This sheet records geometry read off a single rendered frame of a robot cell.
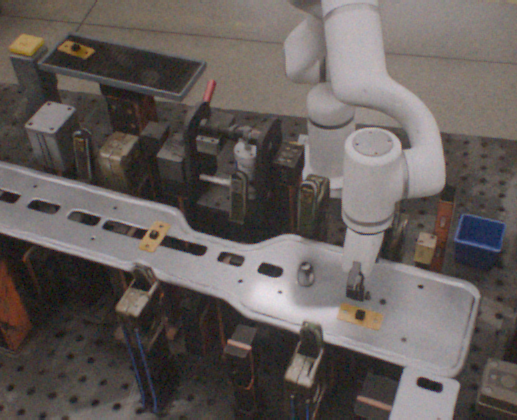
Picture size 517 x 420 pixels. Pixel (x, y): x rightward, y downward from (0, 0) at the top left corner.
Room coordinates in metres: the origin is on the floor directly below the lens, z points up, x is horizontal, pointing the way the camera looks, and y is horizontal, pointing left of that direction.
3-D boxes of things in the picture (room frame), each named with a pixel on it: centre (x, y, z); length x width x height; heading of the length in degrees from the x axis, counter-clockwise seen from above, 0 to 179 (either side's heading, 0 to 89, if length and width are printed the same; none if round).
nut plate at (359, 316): (0.86, -0.16, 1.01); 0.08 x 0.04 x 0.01; 66
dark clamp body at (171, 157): (1.29, 0.19, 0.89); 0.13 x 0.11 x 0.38; 156
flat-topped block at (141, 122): (1.50, 0.31, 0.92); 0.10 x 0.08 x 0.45; 66
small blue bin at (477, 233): (1.24, -0.51, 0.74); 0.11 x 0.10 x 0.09; 66
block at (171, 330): (1.11, 0.23, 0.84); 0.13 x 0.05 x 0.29; 156
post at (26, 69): (1.60, 0.55, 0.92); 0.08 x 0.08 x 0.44; 66
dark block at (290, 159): (1.20, -0.05, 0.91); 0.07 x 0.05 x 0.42; 156
